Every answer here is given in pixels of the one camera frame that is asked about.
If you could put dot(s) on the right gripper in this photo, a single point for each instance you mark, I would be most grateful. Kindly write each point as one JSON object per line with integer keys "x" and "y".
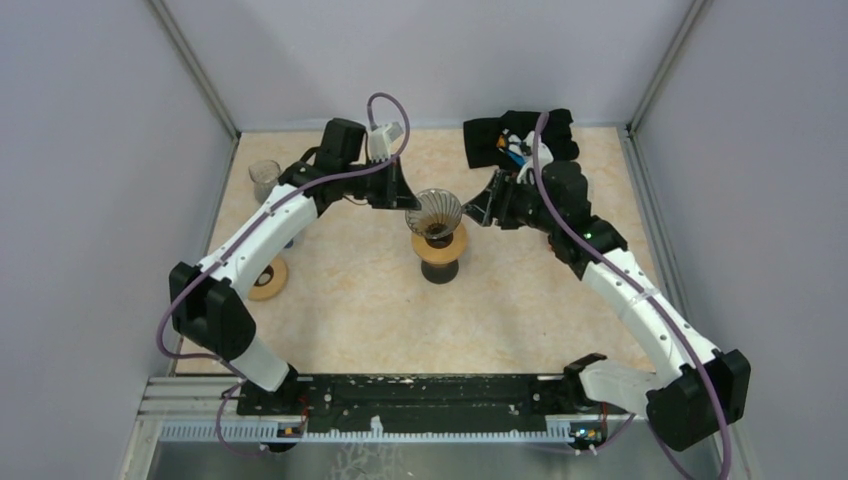
{"x": 495, "y": 201}

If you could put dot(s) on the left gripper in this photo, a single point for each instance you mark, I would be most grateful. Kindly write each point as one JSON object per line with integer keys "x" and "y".
{"x": 397, "y": 193}

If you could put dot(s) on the clear ribbed glass dripper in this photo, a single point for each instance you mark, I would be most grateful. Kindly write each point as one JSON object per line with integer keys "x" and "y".
{"x": 439, "y": 215}

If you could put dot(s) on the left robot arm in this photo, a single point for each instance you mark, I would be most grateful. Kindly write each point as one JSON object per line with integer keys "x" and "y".
{"x": 208, "y": 298}

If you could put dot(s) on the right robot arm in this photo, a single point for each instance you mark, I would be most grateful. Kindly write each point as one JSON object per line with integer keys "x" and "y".
{"x": 695, "y": 389}

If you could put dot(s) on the black printed cloth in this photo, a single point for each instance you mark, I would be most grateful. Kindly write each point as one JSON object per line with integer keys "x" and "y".
{"x": 506, "y": 141}

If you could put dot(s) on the clear glass carafe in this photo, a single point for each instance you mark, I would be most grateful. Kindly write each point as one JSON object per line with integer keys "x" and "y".
{"x": 264, "y": 175}

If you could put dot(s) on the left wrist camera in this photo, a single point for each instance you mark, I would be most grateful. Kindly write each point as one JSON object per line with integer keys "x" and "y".
{"x": 380, "y": 140}

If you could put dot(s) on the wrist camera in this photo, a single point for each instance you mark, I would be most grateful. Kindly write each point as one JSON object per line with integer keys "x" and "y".
{"x": 536, "y": 156}
{"x": 380, "y": 140}

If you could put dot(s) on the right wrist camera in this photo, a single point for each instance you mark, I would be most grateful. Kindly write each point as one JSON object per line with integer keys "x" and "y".
{"x": 536, "y": 156}

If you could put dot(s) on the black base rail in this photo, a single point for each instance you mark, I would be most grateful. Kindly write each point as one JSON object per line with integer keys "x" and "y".
{"x": 533, "y": 408}

